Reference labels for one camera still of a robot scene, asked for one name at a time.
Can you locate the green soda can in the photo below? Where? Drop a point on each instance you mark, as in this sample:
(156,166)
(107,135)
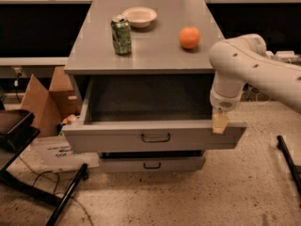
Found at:
(121,35)

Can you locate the black bar right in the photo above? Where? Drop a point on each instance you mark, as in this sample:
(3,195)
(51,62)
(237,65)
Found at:
(295,170)

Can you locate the grey drawer cabinet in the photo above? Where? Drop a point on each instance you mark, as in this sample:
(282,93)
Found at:
(155,49)

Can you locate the black stand frame left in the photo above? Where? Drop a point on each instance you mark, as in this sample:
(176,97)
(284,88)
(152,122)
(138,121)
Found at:
(16,133)

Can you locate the white paper bowl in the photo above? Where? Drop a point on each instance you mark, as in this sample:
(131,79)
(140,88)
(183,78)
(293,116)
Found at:
(140,17)

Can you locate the grey bottom drawer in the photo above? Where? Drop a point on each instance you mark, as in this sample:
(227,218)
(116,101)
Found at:
(152,161)

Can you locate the grey top drawer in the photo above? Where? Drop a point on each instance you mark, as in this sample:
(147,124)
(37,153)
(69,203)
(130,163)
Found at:
(149,113)

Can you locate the white power adapter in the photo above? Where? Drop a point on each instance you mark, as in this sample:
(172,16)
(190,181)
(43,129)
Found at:
(284,56)

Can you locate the orange fruit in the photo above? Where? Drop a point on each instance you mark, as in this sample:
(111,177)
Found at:
(189,37)

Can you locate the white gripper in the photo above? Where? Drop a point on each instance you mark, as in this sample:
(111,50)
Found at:
(222,103)

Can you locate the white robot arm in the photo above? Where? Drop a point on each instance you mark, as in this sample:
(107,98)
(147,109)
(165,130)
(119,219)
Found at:
(242,60)

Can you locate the grey drawer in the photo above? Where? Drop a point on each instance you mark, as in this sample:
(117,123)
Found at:
(152,161)
(149,113)

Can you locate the brown cardboard box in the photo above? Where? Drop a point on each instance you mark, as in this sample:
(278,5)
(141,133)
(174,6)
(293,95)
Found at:
(53,108)

